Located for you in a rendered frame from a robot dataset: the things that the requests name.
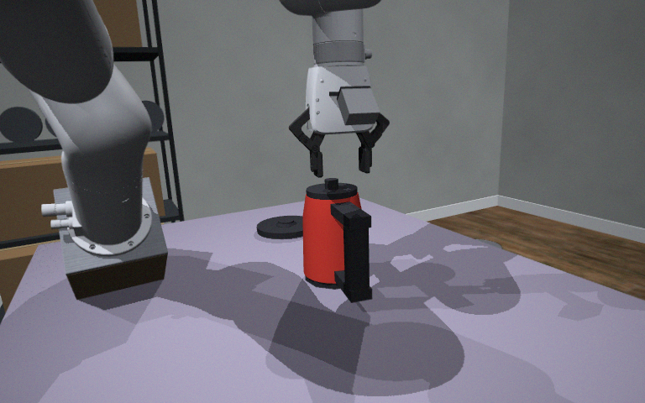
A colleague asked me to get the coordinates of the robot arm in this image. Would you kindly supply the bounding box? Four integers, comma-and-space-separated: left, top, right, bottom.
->
0, 0, 381, 257

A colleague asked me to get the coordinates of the red kettle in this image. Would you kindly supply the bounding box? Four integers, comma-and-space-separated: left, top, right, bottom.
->
302, 178, 372, 303

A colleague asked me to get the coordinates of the dark grey round disk with center stud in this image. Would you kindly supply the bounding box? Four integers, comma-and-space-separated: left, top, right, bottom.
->
257, 216, 303, 239

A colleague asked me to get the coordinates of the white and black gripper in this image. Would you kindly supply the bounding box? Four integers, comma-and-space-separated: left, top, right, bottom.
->
289, 61, 390, 178

